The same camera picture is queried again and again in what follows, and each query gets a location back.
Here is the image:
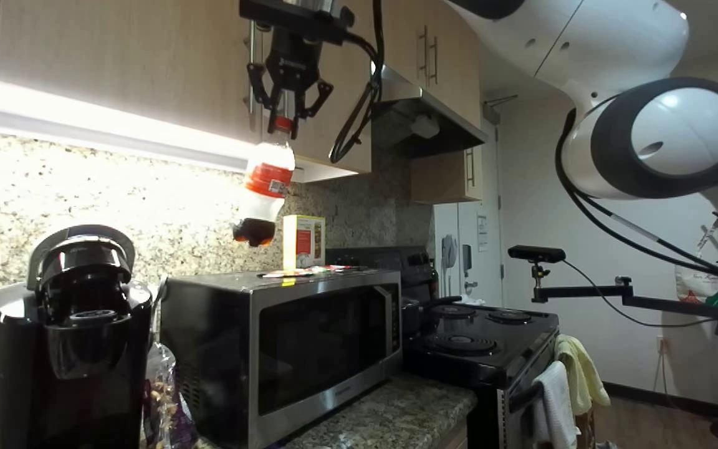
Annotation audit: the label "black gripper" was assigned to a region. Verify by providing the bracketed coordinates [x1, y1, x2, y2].
[238, 0, 350, 134]

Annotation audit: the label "Coca Cola bottle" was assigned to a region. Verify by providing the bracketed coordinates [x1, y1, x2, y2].
[232, 93, 293, 246]

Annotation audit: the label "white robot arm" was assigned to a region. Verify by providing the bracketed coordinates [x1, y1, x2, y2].
[238, 0, 718, 211]

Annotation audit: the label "stainless steel microwave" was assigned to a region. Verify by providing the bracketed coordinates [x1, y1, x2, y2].
[160, 269, 401, 449]

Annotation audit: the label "upper wooden cabinets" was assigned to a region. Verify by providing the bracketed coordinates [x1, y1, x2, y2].
[0, 0, 480, 140]

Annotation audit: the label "range hood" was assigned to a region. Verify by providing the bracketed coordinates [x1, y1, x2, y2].
[370, 68, 482, 159]

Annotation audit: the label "recipe box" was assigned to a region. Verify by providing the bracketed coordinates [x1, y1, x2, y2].
[282, 215, 324, 273]

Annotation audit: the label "white refrigerator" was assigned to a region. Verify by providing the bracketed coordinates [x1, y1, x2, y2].
[434, 201, 500, 305]

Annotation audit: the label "black stove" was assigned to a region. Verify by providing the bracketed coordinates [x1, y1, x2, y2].
[325, 246, 557, 449]

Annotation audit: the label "black coffee maker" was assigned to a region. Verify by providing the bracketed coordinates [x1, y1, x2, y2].
[0, 225, 152, 449]

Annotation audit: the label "snack bag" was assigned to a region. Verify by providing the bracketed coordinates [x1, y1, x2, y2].
[141, 342, 196, 449]

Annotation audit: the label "white hanging towel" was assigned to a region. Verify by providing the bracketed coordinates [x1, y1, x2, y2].
[532, 361, 577, 449]

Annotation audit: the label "yellow hanging towel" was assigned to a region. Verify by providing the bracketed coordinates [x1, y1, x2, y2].
[556, 334, 611, 417]

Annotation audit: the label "camera on stand arm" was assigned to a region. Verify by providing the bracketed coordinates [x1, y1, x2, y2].
[509, 244, 718, 321]

